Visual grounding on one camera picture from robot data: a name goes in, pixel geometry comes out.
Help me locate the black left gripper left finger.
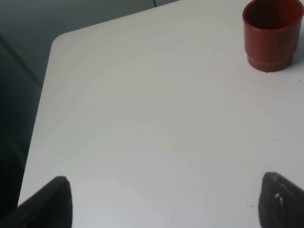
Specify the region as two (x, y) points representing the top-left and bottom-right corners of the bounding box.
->
(7, 176), (72, 228)

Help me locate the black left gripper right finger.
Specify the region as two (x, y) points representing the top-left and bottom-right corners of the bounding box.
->
(258, 172), (304, 228)

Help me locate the red plastic cup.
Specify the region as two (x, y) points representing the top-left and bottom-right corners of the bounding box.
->
(242, 0), (304, 72)

